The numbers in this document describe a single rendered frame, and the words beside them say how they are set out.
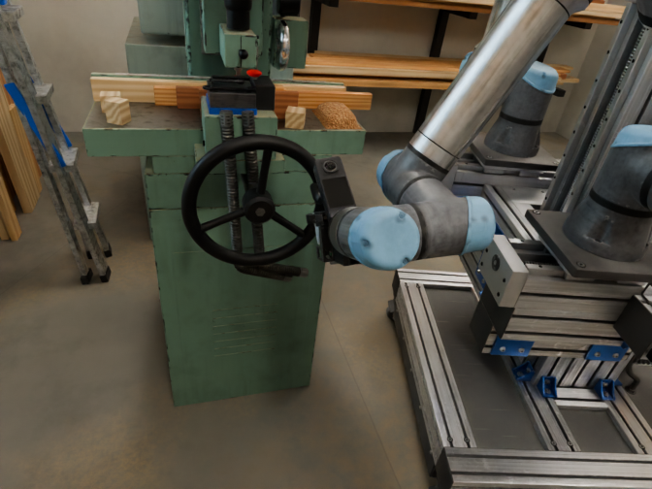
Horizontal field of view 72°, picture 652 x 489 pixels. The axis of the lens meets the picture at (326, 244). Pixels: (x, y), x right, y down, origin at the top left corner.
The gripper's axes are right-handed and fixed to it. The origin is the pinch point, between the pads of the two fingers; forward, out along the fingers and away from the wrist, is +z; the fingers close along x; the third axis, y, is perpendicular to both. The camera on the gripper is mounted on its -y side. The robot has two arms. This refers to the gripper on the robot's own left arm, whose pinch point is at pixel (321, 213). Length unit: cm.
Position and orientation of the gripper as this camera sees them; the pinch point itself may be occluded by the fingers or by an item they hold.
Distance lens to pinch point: 85.5
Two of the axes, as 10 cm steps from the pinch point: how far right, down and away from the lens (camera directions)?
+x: 9.7, -1.2, 2.2
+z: -2.3, -0.9, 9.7
